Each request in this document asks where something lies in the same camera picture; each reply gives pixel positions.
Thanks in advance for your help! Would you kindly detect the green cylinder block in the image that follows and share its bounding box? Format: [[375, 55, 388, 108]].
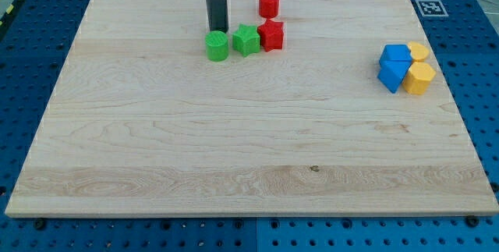
[[205, 30, 228, 62]]

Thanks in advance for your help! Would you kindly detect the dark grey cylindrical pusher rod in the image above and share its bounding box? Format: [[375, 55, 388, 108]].
[[202, 0, 229, 34]]

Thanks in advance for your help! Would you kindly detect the white fiducial marker tag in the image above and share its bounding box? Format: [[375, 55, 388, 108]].
[[415, 0, 448, 17]]

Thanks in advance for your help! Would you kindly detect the green star block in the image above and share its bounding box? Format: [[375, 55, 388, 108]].
[[232, 23, 260, 57]]

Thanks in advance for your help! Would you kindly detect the light wooden board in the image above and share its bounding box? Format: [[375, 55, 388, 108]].
[[5, 0, 498, 218]]

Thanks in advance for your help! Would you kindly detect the yellow heart block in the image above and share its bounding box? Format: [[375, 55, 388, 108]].
[[407, 41, 430, 62]]

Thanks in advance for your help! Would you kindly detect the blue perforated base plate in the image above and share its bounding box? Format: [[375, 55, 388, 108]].
[[1, 0, 498, 251]]

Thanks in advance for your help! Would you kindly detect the blue triangular block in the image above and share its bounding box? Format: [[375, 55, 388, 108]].
[[377, 60, 411, 94]]

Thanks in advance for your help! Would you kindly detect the yellow hexagon block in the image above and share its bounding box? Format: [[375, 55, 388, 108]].
[[402, 62, 436, 95]]

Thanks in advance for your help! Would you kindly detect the red star block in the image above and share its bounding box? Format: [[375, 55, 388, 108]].
[[257, 19, 284, 51]]

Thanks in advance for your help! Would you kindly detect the red cylinder block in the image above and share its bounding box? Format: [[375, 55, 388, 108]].
[[259, 0, 280, 19]]

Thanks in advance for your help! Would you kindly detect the blue cube block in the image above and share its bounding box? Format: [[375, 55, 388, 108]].
[[379, 44, 412, 67]]

